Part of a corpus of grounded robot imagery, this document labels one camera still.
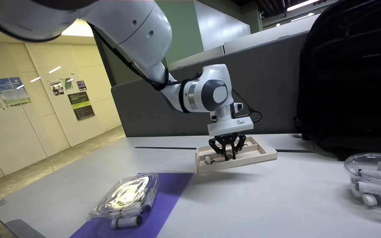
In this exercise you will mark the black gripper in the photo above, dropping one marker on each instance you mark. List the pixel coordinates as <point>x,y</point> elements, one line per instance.
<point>227,141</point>

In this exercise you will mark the small white bottle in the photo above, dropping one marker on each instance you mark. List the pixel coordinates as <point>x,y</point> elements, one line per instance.
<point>370,200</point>
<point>208,159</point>
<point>229,153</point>
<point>124,223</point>

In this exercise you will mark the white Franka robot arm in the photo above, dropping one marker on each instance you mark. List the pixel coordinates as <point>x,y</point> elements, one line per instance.
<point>132,27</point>

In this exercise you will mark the wooden compartment tray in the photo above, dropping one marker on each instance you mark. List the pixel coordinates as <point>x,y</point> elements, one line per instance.
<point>260,155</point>

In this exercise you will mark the grey partition panel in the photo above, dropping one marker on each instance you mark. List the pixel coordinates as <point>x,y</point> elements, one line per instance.
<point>270,88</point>

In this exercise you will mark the purple mat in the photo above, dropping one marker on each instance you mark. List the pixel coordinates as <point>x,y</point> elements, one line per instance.
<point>170,194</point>

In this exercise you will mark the clear plastic-wrapped white object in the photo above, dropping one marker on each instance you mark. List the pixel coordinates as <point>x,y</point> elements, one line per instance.
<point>126,196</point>

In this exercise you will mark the black backpack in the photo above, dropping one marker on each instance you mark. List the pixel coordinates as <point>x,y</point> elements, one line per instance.
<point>353,75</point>

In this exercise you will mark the clear plastic bowl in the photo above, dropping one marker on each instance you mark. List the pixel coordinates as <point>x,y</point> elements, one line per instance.
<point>376,164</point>

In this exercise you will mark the long ceiling strip light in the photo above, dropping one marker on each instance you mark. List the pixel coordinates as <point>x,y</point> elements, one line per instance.
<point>303,6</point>

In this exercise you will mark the black green wall poster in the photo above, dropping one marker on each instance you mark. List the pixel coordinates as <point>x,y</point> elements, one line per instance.
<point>81,106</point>

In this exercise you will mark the small dark wall poster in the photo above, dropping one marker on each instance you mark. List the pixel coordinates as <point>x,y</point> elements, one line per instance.
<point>81,85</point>

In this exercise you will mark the small green wall poster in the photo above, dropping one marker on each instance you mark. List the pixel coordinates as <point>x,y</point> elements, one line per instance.
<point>69,84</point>

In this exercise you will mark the small photo wall poster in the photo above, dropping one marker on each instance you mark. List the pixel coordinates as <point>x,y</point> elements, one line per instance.
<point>57,89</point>

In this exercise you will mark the blue green wall poster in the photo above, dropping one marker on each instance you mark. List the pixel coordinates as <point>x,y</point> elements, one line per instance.
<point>13,92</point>

